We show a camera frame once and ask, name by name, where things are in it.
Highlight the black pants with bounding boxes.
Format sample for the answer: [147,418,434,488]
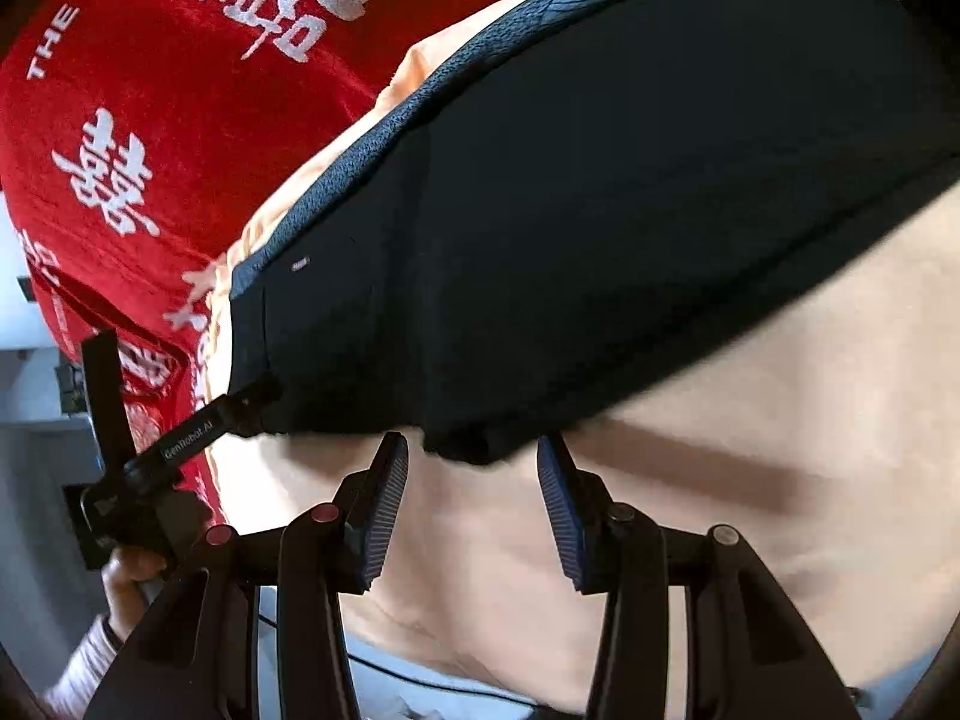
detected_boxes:
[229,0,960,466]

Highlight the peach bed sheet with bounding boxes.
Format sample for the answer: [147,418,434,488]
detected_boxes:
[193,0,960,715]

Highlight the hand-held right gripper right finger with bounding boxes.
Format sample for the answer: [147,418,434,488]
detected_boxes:
[535,433,860,720]

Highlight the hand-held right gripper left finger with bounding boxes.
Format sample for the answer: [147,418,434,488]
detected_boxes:
[97,431,410,720]

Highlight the red printed blanket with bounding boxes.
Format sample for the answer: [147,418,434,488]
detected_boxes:
[0,0,623,361]

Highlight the person's left hand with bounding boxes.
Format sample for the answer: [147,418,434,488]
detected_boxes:
[100,546,172,644]

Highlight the red medallion print cloth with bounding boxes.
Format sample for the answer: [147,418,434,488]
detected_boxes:
[16,229,227,527]

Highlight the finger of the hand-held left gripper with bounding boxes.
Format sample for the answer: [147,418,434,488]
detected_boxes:
[223,373,286,434]

